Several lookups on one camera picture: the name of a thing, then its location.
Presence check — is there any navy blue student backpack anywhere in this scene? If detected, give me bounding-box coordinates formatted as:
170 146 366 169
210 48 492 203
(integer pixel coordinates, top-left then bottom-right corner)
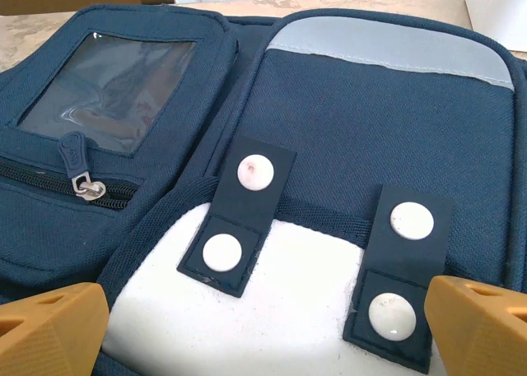
0 3 527 376

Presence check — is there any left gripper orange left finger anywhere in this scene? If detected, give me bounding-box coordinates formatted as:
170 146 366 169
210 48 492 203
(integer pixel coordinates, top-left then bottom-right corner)
0 281 110 376

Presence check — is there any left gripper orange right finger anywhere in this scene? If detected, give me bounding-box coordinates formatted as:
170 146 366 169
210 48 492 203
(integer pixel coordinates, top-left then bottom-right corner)
423 274 527 376

